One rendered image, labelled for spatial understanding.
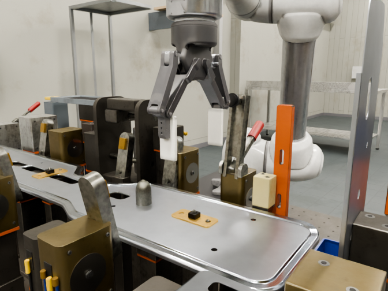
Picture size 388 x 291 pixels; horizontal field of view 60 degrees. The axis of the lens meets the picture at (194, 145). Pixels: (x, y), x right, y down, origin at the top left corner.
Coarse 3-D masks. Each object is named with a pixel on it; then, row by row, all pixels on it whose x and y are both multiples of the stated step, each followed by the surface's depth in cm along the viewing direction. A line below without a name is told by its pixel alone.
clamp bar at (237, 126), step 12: (240, 96) 70; (240, 108) 70; (228, 120) 70; (240, 120) 69; (228, 132) 70; (240, 132) 69; (228, 144) 70; (240, 144) 69; (228, 156) 71; (240, 156) 69
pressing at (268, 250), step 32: (32, 160) 102; (32, 192) 76; (64, 192) 75; (128, 192) 75; (160, 192) 75; (192, 192) 74; (128, 224) 59; (160, 224) 59; (192, 224) 59; (224, 224) 59; (256, 224) 59; (288, 224) 59; (160, 256) 51; (192, 256) 49; (224, 256) 49; (256, 256) 49; (288, 256) 49; (256, 288) 42
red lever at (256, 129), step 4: (256, 124) 77; (260, 124) 77; (252, 128) 77; (256, 128) 77; (260, 128) 77; (252, 132) 76; (256, 132) 76; (248, 136) 76; (252, 136) 75; (256, 136) 76; (248, 140) 75; (252, 140) 75; (248, 144) 74; (248, 148) 74; (244, 156) 73; (232, 164) 71; (228, 168) 71; (232, 168) 70; (232, 172) 71
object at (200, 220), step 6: (180, 210) 64; (186, 210) 64; (174, 216) 62; (180, 216) 62; (186, 216) 62; (192, 216) 60; (198, 216) 61; (204, 216) 62; (192, 222) 59; (198, 222) 59; (204, 222) 59; (210, 222) 59; (216, 222) 59
